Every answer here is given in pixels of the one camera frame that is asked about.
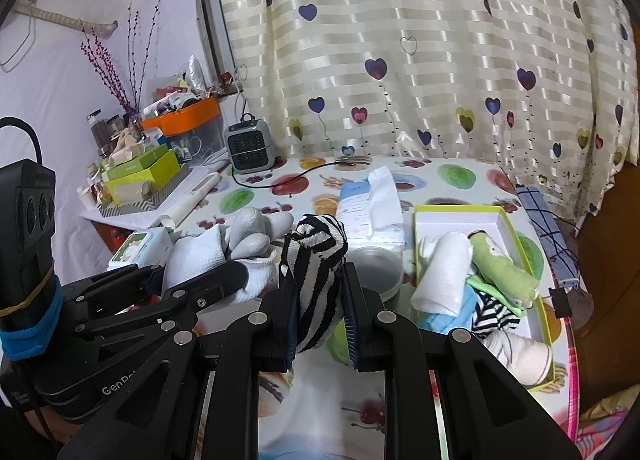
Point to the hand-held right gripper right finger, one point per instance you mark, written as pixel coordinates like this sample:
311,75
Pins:
352,330

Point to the blue plaid cloth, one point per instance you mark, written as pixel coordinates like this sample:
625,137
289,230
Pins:
550,235

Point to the white sock with blue stitching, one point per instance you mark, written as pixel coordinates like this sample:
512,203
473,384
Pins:
525,357

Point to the assorted toiletries pile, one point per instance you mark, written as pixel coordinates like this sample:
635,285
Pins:
175,98

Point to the purple decorative branches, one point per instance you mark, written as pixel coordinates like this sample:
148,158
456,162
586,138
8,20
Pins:
125,105

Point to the black white striped sock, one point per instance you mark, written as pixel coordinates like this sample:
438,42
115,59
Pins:
312,265
492,320

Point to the black binder clip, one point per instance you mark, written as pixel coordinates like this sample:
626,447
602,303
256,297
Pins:
560,302

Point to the white sock with grey toes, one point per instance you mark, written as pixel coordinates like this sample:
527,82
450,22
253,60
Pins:
200,250

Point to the blue face mask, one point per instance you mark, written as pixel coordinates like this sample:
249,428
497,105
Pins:
445,322

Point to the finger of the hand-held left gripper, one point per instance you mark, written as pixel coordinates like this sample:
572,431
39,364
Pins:
220,282
115,282

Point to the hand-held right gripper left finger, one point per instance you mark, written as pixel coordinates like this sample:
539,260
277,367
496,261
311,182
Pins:
289,325

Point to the brown wooden wardrobe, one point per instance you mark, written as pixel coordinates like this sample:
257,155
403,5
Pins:
610,290

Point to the white towel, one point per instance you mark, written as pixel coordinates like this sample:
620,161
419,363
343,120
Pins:
445,280

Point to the wrapped wall pipe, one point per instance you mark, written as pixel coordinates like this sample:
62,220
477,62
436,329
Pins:
65,20

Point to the heart-print striped curtain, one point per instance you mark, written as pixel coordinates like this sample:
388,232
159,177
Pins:
425,40

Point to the fruit-print tablecloth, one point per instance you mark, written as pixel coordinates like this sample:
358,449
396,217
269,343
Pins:
450,175

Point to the grey space heater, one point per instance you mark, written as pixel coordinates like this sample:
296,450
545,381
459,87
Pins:
247,145

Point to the grey window frame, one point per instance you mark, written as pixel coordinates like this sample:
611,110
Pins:
215,25

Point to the clear plastic round container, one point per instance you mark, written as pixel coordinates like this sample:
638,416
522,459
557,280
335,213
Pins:
375,270

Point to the green cream jar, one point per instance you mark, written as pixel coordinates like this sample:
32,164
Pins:
336,345

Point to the green cartoon sock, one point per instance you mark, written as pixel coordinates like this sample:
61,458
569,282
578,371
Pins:
510,275

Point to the blue white tissue pack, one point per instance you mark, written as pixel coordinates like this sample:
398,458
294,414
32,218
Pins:
370,220

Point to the zigzag-pattern tray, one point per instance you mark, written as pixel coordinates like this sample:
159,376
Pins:
150,202

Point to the glass jars group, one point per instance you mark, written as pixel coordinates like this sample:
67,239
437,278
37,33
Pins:
105,130

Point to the orange storage bin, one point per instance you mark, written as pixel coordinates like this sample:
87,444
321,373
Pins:
190,118

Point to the white box with green rim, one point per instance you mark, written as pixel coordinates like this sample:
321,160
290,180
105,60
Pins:
460,220

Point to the white plastic roller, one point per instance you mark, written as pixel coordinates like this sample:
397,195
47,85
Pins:
195,195

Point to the wet wipes pack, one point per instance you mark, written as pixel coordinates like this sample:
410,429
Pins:
135,245

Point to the colourful patterned blanket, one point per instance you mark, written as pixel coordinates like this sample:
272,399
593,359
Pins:
605,435

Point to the olive green flat box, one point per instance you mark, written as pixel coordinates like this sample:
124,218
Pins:
135,165

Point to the person's left forearm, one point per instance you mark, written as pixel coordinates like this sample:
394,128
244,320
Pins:
55,427

